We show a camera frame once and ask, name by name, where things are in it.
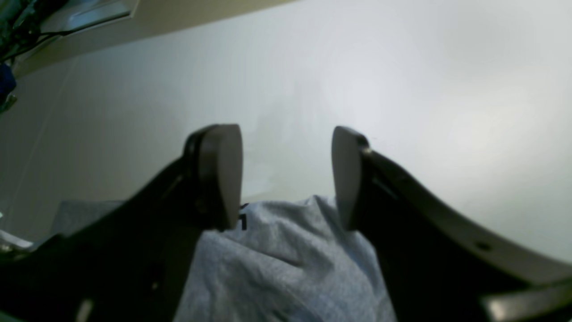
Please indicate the blue box with black hole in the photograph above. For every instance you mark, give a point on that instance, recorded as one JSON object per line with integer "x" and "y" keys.
{"x": 7, "y": 82}

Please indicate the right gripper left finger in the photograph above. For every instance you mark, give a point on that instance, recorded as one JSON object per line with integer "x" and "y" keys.
{"x": 132, "y": 265}

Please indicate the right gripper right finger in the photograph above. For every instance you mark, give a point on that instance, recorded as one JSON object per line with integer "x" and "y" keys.
{"x": 439, "y": 266}

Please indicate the grey T-shirt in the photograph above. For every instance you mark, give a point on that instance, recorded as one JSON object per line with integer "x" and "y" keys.
{"x": 293, "y": 263}

